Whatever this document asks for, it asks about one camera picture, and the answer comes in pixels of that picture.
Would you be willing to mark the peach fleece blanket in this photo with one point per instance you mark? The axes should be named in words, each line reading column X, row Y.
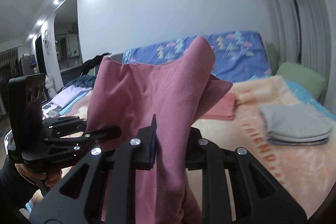
column 306, row 172

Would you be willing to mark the pink garment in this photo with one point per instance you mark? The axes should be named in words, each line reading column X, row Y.
column 175, row 94

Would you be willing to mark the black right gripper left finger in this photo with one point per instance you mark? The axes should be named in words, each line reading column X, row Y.
column 100, row 188

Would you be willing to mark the black jacket left forearm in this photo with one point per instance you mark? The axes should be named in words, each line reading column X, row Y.
column 16, row 191

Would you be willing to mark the green pillow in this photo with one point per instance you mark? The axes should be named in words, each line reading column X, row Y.
column 308, row 79

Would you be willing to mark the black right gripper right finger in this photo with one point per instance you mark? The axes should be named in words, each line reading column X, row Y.
column 236, row 187

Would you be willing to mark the lavender folded garment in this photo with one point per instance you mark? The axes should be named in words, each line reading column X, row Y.
column 68, row 94

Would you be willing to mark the black strap item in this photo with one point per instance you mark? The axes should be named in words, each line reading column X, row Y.
column 92, row 63

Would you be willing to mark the dark teal clothing pile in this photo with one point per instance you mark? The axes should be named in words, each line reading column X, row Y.
column 84, row 81

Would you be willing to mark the person's left hand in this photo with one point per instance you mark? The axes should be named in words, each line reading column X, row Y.
column 50, row 178

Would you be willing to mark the grey curtain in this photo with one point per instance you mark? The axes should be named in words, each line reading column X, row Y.
column 305, row 30

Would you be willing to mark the salmon folded garment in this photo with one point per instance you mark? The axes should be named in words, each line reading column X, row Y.
column 224, row 110

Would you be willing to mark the blue patterned pillow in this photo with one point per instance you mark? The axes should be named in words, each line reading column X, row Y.
column 239, row 55

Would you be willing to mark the grey folded clothes stack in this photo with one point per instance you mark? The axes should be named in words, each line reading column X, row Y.
column 295, row 125

